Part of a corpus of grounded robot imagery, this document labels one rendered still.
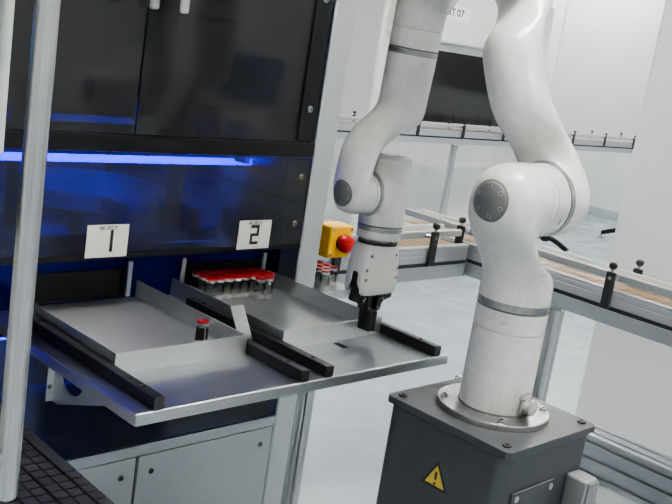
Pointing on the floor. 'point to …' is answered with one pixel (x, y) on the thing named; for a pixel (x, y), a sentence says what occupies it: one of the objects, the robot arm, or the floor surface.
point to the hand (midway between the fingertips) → (367, 319)
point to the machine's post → (292, 265)
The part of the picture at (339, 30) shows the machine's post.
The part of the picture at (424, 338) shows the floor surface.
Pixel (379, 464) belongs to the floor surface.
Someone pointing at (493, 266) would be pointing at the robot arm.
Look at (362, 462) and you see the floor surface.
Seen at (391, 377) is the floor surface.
